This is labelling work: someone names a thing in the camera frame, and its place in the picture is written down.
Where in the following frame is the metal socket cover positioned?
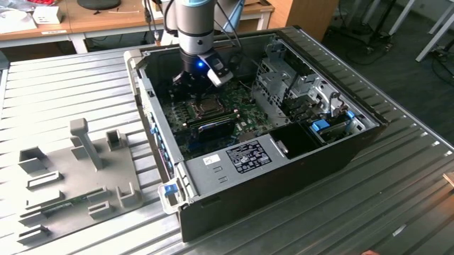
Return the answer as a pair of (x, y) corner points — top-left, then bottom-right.
(192, 97), (221, 114)

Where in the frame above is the CPU socket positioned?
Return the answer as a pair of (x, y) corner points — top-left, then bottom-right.
(189, 97), (224, 115)

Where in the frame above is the green RAM stick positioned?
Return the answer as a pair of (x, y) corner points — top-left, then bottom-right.
(184, 113), (237, 128)
(38, 194), (89, 214)

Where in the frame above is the green motherboard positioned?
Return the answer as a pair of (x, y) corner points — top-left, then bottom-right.
(161, 79), (272, 160)

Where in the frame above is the black graphics card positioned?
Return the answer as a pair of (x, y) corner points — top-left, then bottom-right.
(196, 120), (237, 142)

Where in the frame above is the black round pad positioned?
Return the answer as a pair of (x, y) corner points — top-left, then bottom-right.
(76, 0), (121, 10)

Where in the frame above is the wooden cabinet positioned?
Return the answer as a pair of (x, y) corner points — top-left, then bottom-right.
(283, 0), (339, 43)

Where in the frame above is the grey power supply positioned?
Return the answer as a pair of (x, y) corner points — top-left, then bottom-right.
(180, 134), (287, 204)

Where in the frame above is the hard disk in blue carrier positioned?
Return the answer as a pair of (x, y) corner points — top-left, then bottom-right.
(307, 118), (355, 143)

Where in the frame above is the white cardboard box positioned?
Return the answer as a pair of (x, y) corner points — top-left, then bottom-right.
(30, 6), (64, 25)

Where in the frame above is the white plastic bag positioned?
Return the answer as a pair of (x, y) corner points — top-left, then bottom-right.
(0, 7), (36, 35)

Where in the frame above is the grey parts rack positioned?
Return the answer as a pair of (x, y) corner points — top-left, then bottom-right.
(15, 117), (145, 245)

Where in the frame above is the black wheeled stand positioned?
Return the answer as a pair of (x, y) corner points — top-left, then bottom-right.
(367, 0), (395, 52)

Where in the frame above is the black grey PC case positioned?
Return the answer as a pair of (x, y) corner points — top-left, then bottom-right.
(122, 25), (389, 243)

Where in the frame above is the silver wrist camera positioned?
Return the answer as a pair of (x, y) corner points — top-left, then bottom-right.
(197, 52), (233, 88)

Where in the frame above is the black hanging cable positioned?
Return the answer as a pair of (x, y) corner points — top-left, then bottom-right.
(141, 0), (162, 45)

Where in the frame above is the wooden desk white frame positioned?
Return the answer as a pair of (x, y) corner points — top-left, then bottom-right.
(0, 0), (88, 54)
(65, 0), (276, 40)

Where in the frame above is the white table frame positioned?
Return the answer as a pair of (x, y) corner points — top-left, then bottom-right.
(387, 0), (416, 36)
(413, 0), (454, 62)

